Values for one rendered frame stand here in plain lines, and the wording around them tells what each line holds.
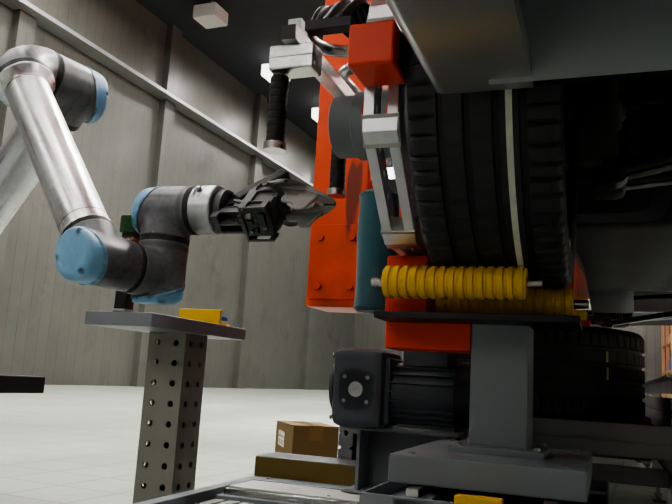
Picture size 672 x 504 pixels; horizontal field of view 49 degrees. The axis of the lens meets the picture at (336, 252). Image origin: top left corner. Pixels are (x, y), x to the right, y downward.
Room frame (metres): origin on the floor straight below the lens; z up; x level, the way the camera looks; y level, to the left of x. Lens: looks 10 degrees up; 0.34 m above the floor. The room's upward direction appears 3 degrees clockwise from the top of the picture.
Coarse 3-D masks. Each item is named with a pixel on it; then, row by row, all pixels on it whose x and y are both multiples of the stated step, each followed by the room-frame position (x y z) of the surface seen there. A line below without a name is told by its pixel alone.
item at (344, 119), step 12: (348, 96) 1.41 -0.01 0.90; (360, 96) 1.39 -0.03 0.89; (384, 96) 1.36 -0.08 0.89; (336, 108) 1.40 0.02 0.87; (348, 108) 1.39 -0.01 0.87; (360, 108) 1.37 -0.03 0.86; (384, 108) 1.35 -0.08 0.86; (336, 120) 1.39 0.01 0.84; (348, 120) 1.39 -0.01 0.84; (360, 120) 1.37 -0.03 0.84; (336, 132) 1.40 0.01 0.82; (348, 132) 1.39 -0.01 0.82; (360, 132) 1.38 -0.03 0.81; (336, 144) 1.42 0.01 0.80; (348, 144) 1.41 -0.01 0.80; (360, 144) 1.40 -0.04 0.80; (408, 144) 1.37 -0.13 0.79; (348, 156) 1.45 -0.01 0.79; (360, 156) 1.43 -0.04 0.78; (408, 156) 1.41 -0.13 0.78
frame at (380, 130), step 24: (384, 0) 1.16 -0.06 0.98; (384, 120) 1.14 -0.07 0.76; (384, 144) 1.16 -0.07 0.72; (384, 168) 1.22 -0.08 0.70; (408, 168) 1.21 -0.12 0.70; (384, 192) 1.23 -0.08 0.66; (408, 192) 1.22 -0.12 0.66; (384, 216) 1.26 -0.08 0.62; (408, 216) 1.25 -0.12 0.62; (384, 240) 1.30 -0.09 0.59; (408, 240) 1.28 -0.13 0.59
